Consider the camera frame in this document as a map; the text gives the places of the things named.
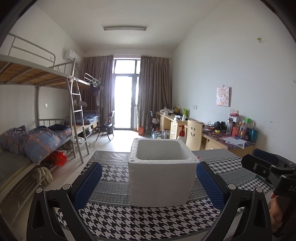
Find right hand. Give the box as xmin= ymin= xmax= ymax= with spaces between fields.
xmin=269 ymin=193 xmax=283 ymax=233

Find houndstooth table cloth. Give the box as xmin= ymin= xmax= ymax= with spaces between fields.
xmin=79 ymin=149 xmax=271 ymax=240

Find blue cylinder bottle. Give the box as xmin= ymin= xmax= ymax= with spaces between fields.
xmin=250 ymin=128 xmax=258 ymax=143

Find papers on desk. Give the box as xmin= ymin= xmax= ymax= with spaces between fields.
xmin=222 ymin=137 xmax=247 ymax=149

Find red plastic bag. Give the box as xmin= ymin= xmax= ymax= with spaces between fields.
xmin=45 ymin=151 xmax=67 ymax=166

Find wooden desk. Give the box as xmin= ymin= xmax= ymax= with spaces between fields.
xmin=156 ymin=112 xmax=255 ymax=158

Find white styrofoam box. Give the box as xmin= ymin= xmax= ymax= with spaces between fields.
xmin=128 ymin=138 xmax=198 ymax=207

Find wooden chair smiley face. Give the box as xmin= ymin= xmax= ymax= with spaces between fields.
xmin=186 ymin=120 xmax=204 ymax=151

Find white pump bottle red cap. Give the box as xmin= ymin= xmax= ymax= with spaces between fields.
xmin=177 ymin=125 xmax=187 ymax=144

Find blue orange duvet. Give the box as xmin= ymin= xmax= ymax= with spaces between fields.
xmin=1 ymin=124 xmax=72 ymax=164

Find black folding chair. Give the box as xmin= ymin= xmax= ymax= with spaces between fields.
xmin=96 ymin=110 xmax=114 ymax=141

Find metal bunk bed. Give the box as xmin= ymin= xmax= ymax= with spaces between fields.
xmin=1 ymin=34 xmax=99 ymax=214

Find brown right curtain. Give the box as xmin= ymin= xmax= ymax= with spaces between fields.
xmin=137 ymin=56 xmax=172 ymax=127

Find brown curtain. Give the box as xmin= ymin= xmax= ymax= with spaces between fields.
xmin=81 ymin=55 xmax=114 ymax=123
xmin=137 ymin=56 xmax=172 ymax=127

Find brown left curtain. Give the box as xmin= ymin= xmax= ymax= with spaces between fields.
xmin=81 ymin=55 xmax=114 ymax=123

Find glass balcony door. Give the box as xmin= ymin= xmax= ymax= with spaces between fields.
xmin=113 ymin=58 xmax=140 ymax=130

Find white air conditioner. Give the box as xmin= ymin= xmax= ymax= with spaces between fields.
xmin=63 ymin=49 xmax=81 ymax=64

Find ceiling tube light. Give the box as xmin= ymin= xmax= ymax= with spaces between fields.
xmin=103 ymin=26 xmax=147 ymax=32

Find anime wall picture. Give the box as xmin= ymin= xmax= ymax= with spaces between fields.
xmin=216 ymin=87 xmax=230 ymax=106

